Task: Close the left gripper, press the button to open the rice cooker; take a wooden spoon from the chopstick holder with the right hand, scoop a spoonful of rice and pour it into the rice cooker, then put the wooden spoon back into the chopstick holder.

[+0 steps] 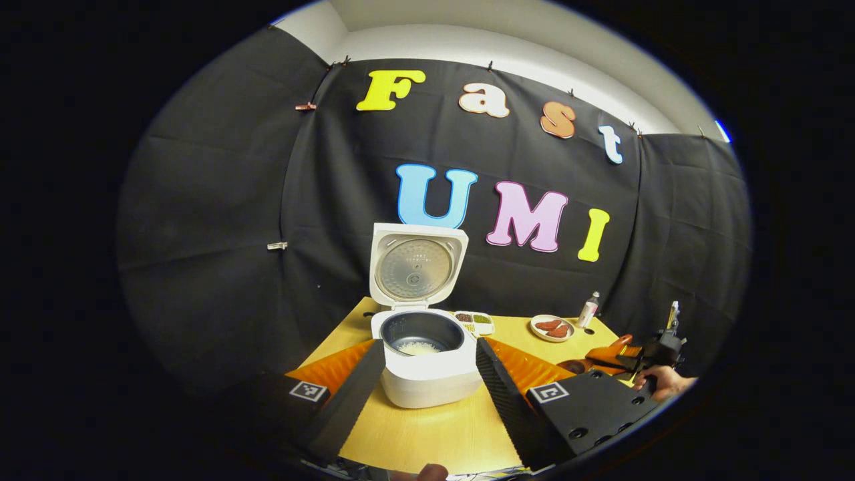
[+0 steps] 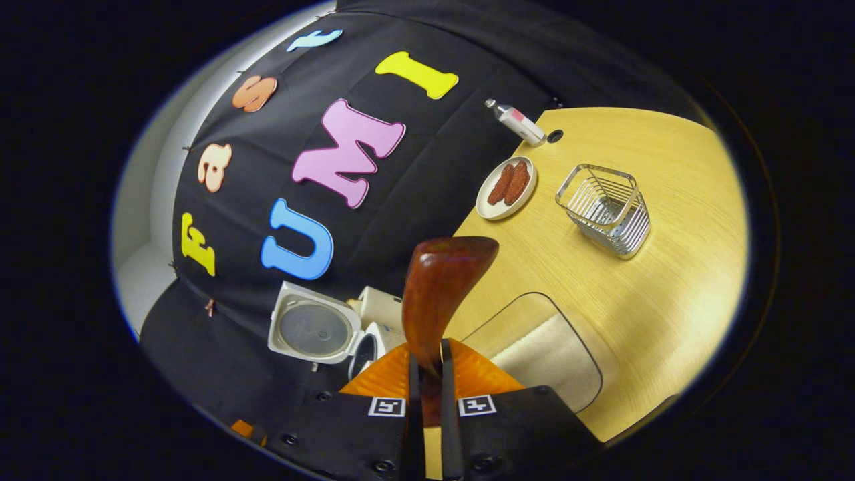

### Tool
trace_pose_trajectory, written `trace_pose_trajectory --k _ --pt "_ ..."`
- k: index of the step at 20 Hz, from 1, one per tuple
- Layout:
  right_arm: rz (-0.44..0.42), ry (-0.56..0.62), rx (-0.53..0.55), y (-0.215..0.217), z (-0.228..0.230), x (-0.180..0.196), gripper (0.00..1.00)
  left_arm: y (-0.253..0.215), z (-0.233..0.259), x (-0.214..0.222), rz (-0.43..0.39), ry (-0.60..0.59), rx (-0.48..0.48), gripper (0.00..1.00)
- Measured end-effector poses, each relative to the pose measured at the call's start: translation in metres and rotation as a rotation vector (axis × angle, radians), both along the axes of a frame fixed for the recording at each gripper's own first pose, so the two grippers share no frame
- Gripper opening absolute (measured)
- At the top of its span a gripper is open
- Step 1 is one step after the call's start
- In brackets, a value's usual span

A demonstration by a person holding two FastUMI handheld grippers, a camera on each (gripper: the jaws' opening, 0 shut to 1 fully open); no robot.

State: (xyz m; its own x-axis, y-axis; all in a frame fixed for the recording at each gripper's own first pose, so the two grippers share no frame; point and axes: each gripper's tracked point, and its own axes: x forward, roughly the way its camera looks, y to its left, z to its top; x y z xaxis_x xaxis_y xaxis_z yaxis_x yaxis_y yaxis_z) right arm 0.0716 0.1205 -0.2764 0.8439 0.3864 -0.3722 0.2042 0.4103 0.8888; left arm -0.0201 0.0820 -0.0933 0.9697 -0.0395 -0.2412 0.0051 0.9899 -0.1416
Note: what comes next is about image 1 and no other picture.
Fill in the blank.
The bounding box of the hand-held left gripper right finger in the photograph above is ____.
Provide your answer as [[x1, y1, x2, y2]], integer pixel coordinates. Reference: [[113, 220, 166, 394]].
[[476, 337, 662, 470]]

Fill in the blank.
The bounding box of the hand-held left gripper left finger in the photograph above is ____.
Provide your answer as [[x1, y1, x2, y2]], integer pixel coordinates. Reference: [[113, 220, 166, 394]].
[[224, 339, 387, 463]]

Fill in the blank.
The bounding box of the white rice cooker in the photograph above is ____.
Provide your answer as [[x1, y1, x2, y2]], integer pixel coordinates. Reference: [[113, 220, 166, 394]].
[[369, 222, 484, 410]]

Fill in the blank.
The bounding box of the clear bottle with pink label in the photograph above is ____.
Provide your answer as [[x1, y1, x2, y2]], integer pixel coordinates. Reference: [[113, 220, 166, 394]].
[[578, 291, 601, 329]]

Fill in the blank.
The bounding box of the white round plate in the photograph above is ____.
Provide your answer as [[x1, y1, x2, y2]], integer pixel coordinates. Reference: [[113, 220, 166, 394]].
[[530, 315, 575, 343]]

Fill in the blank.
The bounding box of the white divided condiment tray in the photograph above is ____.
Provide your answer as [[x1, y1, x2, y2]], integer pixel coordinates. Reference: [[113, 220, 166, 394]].
[[454, 311, 495, 336]]

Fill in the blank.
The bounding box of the black backdrop cloth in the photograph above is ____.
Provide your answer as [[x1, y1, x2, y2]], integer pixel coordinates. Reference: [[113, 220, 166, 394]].
[[117, 27, 752, 395]]

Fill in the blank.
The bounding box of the row of black cloth clips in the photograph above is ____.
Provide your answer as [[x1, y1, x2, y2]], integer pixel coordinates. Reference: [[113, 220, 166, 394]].
[[267, 23, 705, 138]]

